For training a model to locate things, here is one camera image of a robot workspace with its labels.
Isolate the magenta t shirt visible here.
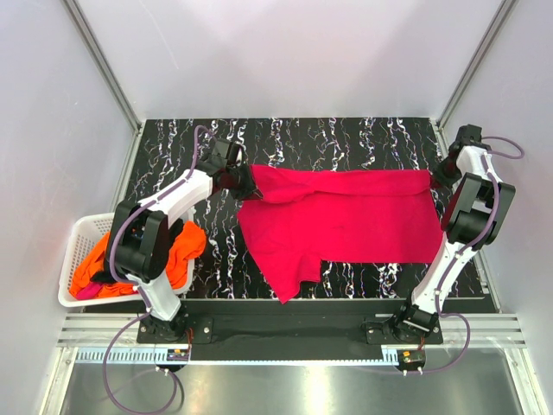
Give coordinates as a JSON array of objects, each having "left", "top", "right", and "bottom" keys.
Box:
[{"left": 238, "top": 165, "right": 442, "bottom": 303}]

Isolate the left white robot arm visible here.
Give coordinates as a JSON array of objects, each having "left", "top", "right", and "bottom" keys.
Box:
[{"left": 104, "top": 139, "right": 261, "bottom": 342}]

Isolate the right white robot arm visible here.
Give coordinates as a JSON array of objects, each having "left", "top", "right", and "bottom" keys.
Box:
[{"left": 387, "top": 124, "right": 524, "bottom": 343}]

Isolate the orange t shirt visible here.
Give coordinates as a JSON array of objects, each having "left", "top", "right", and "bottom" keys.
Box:
[{"left": 68, "top": 221, "right": 207, "bottom": 300}]

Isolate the white plastic laundry basket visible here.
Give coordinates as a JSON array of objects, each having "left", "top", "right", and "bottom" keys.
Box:
[{"left": 58, "top": 212, "right": 197, "bottom": 308}]

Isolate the black t shirt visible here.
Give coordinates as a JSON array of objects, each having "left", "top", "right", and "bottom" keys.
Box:
[{"left": 91, "top": 219, "right": 184, "bottom": 284}]

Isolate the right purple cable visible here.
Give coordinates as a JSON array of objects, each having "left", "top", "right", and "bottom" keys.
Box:
[{"left": 397, "top": 136, "right": 524, "bottom": 376}]

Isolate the purple cable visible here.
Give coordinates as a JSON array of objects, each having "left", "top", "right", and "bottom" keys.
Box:
[
  {"left": 397, "top": 136, "right": 524, "bottom": 376},
  {"left": 104, "top": 124, "right": 217, "bottom": 411}
]

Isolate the right aluminium frame post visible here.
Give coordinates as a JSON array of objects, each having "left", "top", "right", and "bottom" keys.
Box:
[{"left": 435, "top": 0, "right": 518, "bottom": 130}]

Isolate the aluminium frame post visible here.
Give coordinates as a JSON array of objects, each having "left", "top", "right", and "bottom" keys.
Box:
[
  {"left": 435, "top": 0, "right": 518, "bottom": 130},
  {"left": 60, "top": 0, "right": 142, "bottom": 134}
]

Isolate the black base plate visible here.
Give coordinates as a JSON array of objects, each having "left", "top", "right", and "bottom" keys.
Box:
[{"left": 137, "top": 297, "right": 444, "bottom": 362}]

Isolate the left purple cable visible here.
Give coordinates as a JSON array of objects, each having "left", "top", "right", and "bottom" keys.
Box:
[{"left": 104, "top": 124, "right": 217, "bottom": 411}]

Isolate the left aluminium frame post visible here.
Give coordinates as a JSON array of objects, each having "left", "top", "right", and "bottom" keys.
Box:
[{"left": 60, "top": 0, "right": 142, "bottom": 134}]

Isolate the aluminium rail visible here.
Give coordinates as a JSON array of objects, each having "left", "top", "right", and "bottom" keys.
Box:
[{"left": 57, "top": 313, "right": 525, "bottom": 367}]

